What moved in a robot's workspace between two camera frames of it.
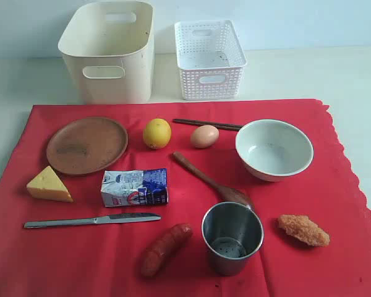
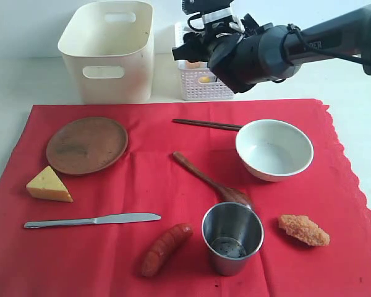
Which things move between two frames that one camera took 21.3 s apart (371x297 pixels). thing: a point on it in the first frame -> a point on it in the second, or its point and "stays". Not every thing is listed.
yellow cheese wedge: (47, 185) stays
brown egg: (204, 136) -> (192, 65)
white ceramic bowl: (273, 150) stays
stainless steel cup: (232, 232) stays
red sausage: (156, 254) stays
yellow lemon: (157, 133) -> (204, 79)
